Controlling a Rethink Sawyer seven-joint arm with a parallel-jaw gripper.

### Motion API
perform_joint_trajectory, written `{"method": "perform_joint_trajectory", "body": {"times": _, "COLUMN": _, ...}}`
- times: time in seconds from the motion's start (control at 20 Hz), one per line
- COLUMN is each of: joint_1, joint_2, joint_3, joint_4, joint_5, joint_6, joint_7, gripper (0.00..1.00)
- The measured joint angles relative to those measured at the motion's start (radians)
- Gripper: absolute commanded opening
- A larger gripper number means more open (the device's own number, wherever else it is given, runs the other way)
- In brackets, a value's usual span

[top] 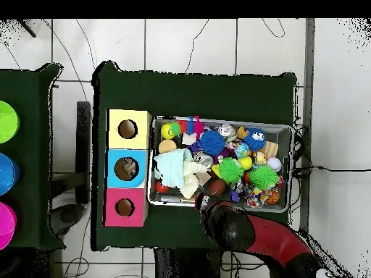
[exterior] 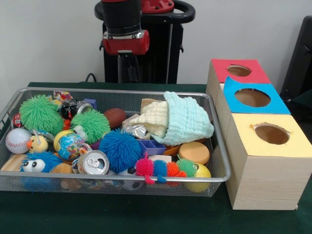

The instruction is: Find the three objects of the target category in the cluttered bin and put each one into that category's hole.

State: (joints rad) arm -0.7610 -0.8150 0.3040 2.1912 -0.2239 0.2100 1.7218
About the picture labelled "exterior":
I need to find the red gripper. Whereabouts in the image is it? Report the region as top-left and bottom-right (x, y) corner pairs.
(102, 29), (150, 81)

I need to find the cream knit cloth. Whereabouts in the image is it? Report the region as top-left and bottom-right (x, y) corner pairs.
(128, 100), (170, 137)

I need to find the mint green cloth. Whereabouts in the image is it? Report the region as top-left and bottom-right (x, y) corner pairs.
(151, 91), (215, 147)

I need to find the green spiky rubber ball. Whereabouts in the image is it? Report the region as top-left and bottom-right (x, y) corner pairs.
(19, 95), (64, 136)

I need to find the shallow silver mesh bin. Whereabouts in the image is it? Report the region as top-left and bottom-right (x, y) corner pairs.
(0, 87), (232, 198)

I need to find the wooden three-hole box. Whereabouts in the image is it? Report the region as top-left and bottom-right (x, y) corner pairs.
(206, 58), (312, 211)

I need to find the green spiky ball with eyes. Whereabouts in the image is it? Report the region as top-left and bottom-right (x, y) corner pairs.
(70, 109), (111, 144)

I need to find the blue spiky rubber ball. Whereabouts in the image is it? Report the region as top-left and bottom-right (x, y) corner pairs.
(98, 129), (142, 174)

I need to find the rainbow spiky caterpillar toy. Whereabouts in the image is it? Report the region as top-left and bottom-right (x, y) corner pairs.
(135, 151), (198, 185)

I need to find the silver-top drink can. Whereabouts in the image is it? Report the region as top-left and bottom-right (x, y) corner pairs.
(72, 150), (110, 175)

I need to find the round orange sponge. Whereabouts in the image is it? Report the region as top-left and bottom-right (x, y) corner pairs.
(177, 141), (210, 165)

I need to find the yellow smiley ball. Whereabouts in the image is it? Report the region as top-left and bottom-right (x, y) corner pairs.
(184, 163), (212, 193)

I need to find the white baseball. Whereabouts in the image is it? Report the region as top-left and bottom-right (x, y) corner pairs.
(5, 128), (32, 155)

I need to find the dark green table cloth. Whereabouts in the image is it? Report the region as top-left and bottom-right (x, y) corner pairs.
(0, 81), (312, 234)

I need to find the black upright panel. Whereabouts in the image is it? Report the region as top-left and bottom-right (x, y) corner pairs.
(279, 16), (312, 98)

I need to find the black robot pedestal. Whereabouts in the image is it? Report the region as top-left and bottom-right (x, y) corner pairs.
(94, 0), (195, 84)

